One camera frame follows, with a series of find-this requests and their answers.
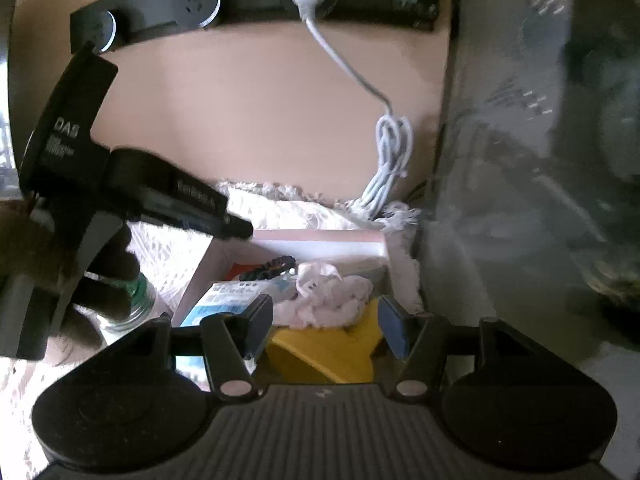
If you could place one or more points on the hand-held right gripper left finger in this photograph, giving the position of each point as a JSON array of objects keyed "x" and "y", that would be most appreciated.
[{"x": 260, "y": 325}]

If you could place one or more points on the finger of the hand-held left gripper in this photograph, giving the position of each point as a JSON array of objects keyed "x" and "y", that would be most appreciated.
[
  {"x": 230, "y": 230},
  {"x": 170, "y": 180}
]

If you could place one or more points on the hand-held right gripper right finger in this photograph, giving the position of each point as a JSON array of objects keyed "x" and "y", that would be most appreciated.
[{"x": 392, "y": 330}]

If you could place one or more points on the light blue packet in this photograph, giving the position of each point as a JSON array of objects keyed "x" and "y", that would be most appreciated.
[{"x": 225, "y": 300}]

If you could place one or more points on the white tissue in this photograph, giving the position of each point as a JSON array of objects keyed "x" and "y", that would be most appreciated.
[{"x": 325, "y": 300}]

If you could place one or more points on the pink box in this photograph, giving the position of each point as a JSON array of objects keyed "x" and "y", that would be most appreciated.
[{"x": 320, "y": 241}]

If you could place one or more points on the person's left hand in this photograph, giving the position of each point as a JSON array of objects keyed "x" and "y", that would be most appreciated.
[{"x": 112, "y": 285}]

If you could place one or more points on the white lace cloth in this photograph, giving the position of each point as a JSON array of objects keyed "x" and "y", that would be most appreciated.
[{"x": 165, "y": 255}]

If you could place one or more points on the clear bottle with green cap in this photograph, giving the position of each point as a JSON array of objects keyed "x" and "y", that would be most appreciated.
[{"x": 137, "y": 321}]

